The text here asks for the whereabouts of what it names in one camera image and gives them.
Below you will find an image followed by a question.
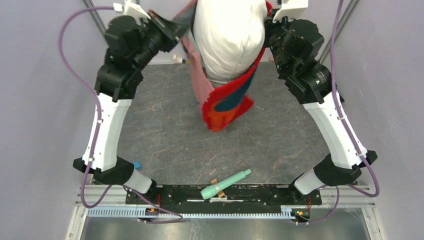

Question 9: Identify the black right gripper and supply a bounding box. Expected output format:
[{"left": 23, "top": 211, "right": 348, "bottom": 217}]
[{"left": 260, "top": 7, "right": 300, "bottom": 76}]

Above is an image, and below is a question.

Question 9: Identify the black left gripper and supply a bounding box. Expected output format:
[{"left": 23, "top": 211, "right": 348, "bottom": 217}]
[{"left": 133, "top": 9, "right": 192, "bottom": 71}]

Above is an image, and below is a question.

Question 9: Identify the white pillow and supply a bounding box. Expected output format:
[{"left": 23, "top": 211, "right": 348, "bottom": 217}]
[{"left": 192, "top": 0, "right": 268, "bottom": 88}]

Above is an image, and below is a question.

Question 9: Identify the pink red patterned pillowcase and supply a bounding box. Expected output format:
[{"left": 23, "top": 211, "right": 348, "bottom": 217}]
[{"left": 174, "top": 0, "right": 273, "bottom": 132}]

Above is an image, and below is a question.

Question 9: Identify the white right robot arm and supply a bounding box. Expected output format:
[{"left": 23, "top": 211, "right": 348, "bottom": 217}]
[{"left": 264, "top": 8, "right": 377, "bottom": 204}]

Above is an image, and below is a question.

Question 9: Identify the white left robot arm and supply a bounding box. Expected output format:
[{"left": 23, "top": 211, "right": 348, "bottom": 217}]
[{"left": 73, "top": 10, "right": 189, "bottom": 204}]

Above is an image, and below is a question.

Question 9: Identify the small toy bottle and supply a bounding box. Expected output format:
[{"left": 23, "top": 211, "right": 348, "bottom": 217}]
[{"left": 172, "top": 54, "right": 190, "bottom": 64}]

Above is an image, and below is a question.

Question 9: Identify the blue block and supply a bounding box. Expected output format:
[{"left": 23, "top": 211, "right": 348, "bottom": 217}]
[{"left": 133, "top": 161, "right": 142, "bottom": 171}]

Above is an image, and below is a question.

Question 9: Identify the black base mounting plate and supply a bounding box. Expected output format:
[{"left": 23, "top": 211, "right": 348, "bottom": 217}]
[{"left": 146, "top": 184, "right": 323, "bottom": 214}]

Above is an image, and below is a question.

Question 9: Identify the teal toy microphone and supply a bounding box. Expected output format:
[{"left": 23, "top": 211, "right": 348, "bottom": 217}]
[{"left": 200, "top": 168, "right": 252, "bottom": 200}]

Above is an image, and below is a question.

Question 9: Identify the small wooden block right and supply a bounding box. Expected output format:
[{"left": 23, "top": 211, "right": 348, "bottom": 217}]
[{"left": 217, "top": 191, "right": 225, "bottom": 198}]

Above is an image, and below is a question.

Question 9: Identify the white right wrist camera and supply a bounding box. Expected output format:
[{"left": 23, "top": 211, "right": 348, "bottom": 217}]
[{"left": 272, "top": 0, "right": 309, "bottom": 23}]

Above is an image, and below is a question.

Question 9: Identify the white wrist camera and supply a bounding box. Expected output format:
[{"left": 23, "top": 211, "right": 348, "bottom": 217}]
[
  {"left": 112, "top": 0, "right": 151, "bottom": 26},
  {"left": 272, "top": 0, "right": 309, "bottom": 23}
]

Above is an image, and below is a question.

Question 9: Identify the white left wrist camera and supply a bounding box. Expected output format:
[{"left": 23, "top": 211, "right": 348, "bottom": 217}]
[{"left": 112, "top": 0, "right": 151, "bottom": 26}]

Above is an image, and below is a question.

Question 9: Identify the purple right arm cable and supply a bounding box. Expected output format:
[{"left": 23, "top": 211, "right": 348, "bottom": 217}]
[{"left": 293, "top": 0, "right": 381, "bottom": 225}]

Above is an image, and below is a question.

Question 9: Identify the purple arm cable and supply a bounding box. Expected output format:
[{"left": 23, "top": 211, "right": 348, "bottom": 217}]
[
  {"left": 293, "top": 0, "right": 381, "bottom": 225},
  {"left": 58, "top": 5, "right": 185, "bottom": 225}
]

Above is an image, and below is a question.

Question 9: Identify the light blue cable duct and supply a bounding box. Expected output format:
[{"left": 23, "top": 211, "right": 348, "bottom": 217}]
[{"left": 87, "top": 206, "right": 295, "bottom": 220}]

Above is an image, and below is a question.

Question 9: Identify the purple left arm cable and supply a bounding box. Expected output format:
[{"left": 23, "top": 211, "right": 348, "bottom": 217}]
[{"left": 58, "top": 5, "right": 185, "bottom": 225}]

